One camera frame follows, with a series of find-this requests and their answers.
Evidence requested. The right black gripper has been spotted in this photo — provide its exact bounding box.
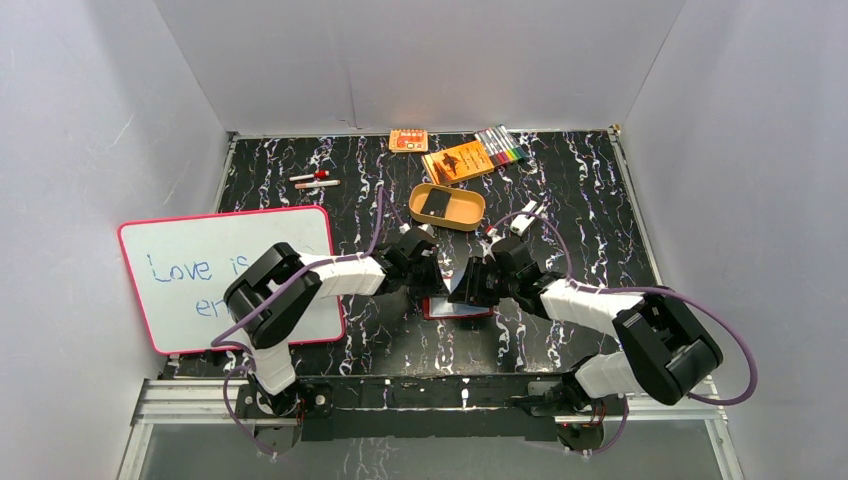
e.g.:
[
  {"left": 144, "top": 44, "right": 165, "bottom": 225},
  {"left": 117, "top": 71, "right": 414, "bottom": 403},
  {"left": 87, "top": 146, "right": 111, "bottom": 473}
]
[{"left": 447, "top": 256, "right": 518, "bottom": 308}]

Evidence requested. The red card holder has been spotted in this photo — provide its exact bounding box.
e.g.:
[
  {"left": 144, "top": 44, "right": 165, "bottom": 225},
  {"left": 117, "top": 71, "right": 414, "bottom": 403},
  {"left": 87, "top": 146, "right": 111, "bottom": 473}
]
[{"left": 422, "top": 297, "right": 494, "bottom": 320}]

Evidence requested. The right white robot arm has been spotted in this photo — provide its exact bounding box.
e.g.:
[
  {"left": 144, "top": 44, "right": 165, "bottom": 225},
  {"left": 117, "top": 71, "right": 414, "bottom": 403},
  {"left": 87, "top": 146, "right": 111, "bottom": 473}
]
[{"left": 449, "top": 238, "right": 724, "bottom": 414}]

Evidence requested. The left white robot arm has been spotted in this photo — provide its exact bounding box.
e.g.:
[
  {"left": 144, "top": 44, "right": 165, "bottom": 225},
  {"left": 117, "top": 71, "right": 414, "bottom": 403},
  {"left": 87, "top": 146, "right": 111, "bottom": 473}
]
[{"left": 212, "top": 227, "right": 447, "bottom": 416}]

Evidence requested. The black credit card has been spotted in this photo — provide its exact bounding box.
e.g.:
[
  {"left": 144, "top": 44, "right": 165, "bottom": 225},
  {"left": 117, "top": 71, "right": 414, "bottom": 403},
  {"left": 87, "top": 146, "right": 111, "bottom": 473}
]
[{"left": 421, "top": 189, "right": 452, "bottom": 218}]

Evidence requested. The small orange card box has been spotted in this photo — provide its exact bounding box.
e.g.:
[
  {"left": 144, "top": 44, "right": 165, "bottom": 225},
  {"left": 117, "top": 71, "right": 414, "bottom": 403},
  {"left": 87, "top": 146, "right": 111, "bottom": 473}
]
[{"left": 388, "top": 129, "right": 429, "bottom": 153}]

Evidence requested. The yellow oval tray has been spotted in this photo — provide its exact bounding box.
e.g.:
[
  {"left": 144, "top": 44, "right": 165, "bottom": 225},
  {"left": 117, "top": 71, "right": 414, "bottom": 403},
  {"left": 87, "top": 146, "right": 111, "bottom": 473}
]
[{"left": 408, "top": 183, "right": 486, "bottom": 232}]

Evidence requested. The orange book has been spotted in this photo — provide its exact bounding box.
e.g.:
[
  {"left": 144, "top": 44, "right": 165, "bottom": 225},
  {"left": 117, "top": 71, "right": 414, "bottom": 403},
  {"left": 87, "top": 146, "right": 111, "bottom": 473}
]
[{"left": 421, "top": 140, "right": 495, "bottom": 186}]

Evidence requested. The orange white marker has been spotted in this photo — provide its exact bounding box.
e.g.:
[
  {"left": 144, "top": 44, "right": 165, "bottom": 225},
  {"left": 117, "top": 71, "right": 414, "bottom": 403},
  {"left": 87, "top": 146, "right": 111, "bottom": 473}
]
[{"left": 294, "top": 180, "right": 341, "bottom": 190}]

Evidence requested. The coloured marker set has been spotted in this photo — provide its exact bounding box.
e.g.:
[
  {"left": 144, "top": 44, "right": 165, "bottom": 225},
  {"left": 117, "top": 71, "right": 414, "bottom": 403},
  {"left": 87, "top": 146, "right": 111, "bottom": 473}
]
[{"left": 474, "top": 125, "right": 531, "bottom": 168}]

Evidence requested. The pink framed whiteboard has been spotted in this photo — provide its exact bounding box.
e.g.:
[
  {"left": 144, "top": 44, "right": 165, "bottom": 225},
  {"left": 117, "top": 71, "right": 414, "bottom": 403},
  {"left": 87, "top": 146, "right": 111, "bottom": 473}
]
[{"left": 118, "top": 206, "right": 334, "bottom": 354}]

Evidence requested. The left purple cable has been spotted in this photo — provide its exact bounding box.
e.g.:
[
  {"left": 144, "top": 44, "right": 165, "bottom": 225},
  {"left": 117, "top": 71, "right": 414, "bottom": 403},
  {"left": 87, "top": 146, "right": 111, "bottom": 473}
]
[{"left": 210, "top": 185, "right": 412, "bottom": 458}]

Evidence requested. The purple cable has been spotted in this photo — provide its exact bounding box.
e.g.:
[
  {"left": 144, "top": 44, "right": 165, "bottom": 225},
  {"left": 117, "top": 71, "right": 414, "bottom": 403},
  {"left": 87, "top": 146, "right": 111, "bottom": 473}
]
[
  {"left": 210, "top": 185, "right": 412, "bottom": 458},
  {"left": 486, "top": 210, "right": 759, "bottom": 455}
]

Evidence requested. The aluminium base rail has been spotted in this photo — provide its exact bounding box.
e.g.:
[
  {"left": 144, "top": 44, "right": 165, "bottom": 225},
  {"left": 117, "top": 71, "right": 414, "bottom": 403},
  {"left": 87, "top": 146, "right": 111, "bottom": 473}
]
[{"left": 133, "top": 374, "right": 724, "bottom": 449}]

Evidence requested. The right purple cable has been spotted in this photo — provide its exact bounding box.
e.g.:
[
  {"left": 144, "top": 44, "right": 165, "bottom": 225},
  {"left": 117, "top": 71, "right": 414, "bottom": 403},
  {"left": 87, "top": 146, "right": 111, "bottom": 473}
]
[{"left": 486, "top": 210, "right": 759, "bottom": 455}]

